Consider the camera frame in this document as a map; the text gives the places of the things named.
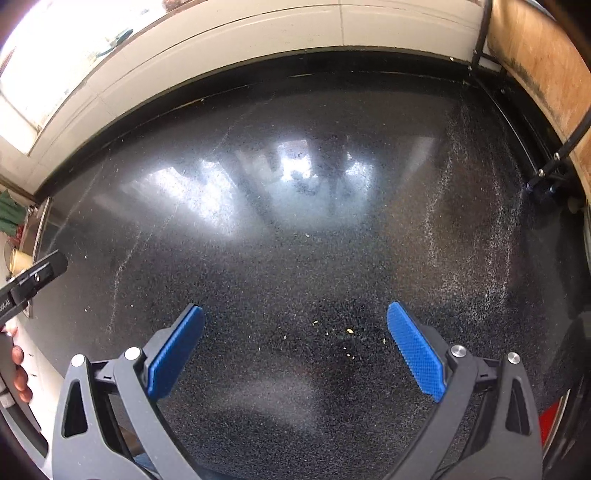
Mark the wooden board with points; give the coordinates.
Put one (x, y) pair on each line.
(535, 50)

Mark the beige plastic object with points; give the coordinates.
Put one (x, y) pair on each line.
(18, 261)

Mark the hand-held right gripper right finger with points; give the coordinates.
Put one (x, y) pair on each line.
(415, 350)

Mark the metal sink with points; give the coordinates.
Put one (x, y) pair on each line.
(40, 230)

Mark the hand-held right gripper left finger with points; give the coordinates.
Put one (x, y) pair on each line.
(178, 350)

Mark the red container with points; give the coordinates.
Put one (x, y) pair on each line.
(556, 417)

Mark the black metal rack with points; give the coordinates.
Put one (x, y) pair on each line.
(547, 177)

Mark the person's left hand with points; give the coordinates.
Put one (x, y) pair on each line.
(21, 374)

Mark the green cloth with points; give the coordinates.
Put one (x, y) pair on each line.
(9, 212)

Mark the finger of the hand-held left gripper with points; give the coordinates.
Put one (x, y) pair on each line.
(41, 274)

